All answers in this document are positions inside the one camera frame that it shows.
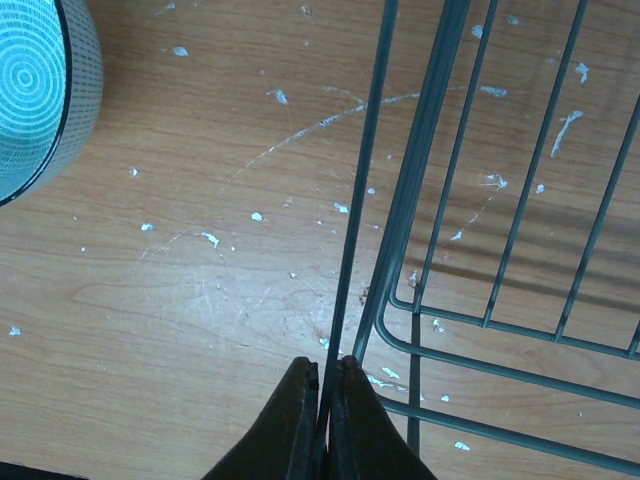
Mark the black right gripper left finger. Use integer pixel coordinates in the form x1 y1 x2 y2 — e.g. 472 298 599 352
205 356 319 479

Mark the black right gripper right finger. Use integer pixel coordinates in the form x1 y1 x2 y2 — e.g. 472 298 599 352
325 355 435 479

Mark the dark wire dish rack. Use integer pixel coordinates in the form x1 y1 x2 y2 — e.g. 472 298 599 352
318 1 639 478

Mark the green patterned small bowl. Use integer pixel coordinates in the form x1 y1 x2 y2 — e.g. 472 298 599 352
1 0 104 205

